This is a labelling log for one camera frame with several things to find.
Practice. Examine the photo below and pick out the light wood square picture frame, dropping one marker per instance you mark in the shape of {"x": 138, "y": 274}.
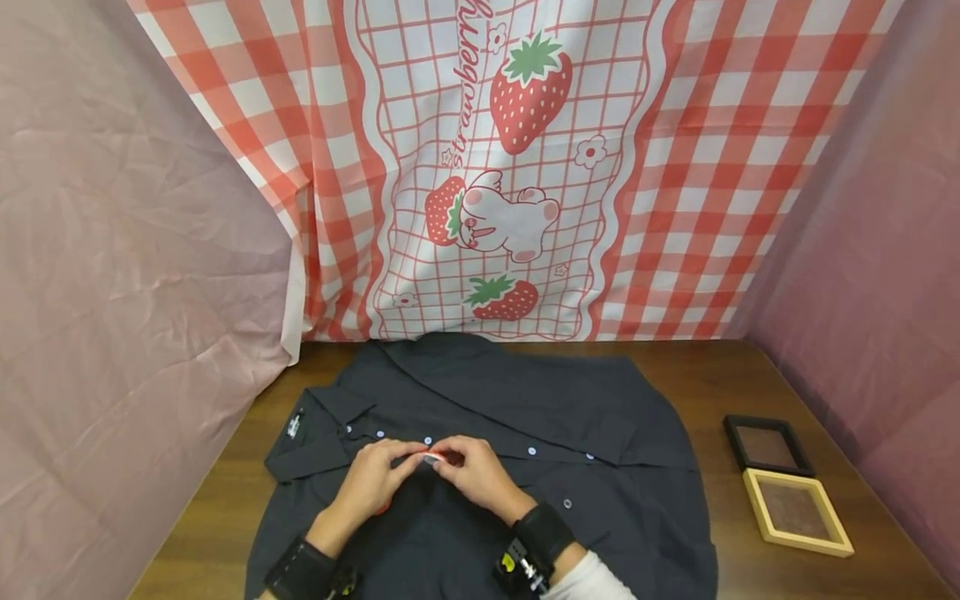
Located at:
{"x": 796, "y": 511}

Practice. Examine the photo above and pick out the person's right hand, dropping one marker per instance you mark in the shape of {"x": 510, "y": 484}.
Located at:
{"x": 484, "y": 479}

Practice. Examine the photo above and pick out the dark grey button shirt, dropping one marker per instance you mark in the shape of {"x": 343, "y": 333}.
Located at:
{"x": 525, "y": 400}

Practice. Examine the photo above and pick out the person's left index finger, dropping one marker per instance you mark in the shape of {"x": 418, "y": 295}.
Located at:
{"x": 401, "y": 448}

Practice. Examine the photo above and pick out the black wrist band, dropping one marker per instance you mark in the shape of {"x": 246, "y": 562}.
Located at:
{"x": 304, "y": 571}
{"x": 541, "y": 533}

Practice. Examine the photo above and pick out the person's right thumb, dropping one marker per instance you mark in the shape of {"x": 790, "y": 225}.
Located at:
{"x": 451, "y": 472}

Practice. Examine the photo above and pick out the person's right forearm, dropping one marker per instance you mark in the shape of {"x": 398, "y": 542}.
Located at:
{"x": 592, "y": 583}

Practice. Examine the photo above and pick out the person's left hand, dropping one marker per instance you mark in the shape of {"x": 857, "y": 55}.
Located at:
{"x": 364, "y": 487}

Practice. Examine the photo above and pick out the black square picture frame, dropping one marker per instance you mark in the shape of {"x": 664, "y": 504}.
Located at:
{"x": 768, "y": 447}

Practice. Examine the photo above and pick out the person's left thumb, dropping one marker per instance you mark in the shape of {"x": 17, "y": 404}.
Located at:
{"x": 409, "y": 477}

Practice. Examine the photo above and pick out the person's right index finger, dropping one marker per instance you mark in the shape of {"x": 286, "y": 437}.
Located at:
{"x": 465, "y": 444}

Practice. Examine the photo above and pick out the small red and white object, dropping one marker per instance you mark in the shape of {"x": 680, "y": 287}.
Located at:
{"x": 433, "y": 457}

